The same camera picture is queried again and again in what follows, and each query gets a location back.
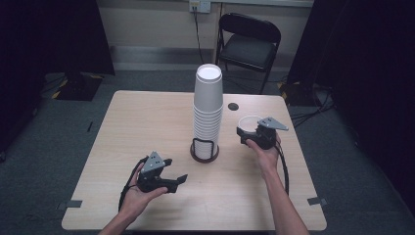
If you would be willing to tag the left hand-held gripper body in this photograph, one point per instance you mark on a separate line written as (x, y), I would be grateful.
(151, 181)

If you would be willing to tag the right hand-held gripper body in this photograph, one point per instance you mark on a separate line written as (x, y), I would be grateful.
(267, 138)

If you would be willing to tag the single white paper cup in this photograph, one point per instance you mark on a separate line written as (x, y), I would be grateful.
(248, 124)

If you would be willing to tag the stack of white paper cups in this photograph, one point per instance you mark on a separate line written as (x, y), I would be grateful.
(208, 104)

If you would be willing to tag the person's right hand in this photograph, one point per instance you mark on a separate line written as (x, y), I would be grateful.
(269, 160)

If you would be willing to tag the person's left hand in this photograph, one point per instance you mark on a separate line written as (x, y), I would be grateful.
(135, 199)

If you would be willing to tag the black round table grommet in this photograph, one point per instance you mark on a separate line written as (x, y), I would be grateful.
(233, 106)

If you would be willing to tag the grey tape strip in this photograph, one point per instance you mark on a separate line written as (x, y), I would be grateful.
(316, 201)
(70, 204)

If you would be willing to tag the small black floor tape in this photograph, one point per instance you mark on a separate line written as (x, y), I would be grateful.
(89, 126)

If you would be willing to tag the black folding chair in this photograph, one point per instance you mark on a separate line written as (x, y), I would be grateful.
(248, 49)

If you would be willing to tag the black stand base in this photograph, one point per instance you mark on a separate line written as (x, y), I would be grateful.
(78, 88)

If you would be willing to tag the dark curtain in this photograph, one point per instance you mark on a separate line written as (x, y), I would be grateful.
(39, 49)
(368, 65)

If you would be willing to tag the white wall socket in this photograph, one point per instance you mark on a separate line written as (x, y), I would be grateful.
(200, 5)

